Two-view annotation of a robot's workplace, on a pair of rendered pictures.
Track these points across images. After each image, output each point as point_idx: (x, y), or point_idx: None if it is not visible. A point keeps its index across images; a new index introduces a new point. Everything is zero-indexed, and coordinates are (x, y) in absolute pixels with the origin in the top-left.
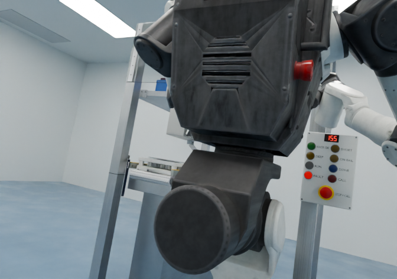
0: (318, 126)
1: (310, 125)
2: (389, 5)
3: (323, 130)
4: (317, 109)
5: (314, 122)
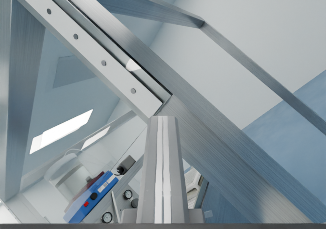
0: (264, 207)
1: (244, 214)
2: None
3: (293, 213)
4: (213, 167)
5: (245, 203)
